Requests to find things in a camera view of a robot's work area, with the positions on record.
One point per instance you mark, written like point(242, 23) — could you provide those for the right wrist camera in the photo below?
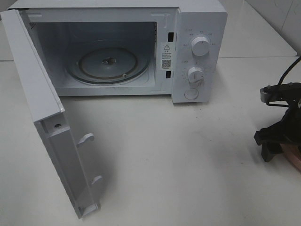
point(290, 92)

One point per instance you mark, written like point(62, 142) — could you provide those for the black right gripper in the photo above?
point(287, 131)

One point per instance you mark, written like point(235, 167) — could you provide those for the white microwave oven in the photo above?
point(161, 28)

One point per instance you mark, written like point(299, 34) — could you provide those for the pink round plate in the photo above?
point(292, 154)

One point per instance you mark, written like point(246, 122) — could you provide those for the white lower microwave knob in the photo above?
point(195, 74)

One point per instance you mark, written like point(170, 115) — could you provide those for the white microwave knob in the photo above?
point(200, 45)
point(195, 74)

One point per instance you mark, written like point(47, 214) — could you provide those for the white microwave door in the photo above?
point(47, 111)

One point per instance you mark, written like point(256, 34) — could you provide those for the round microwave door button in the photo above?
point(191, 94)

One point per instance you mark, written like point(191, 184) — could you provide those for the white upper microwave knob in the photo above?
point(200, 45)

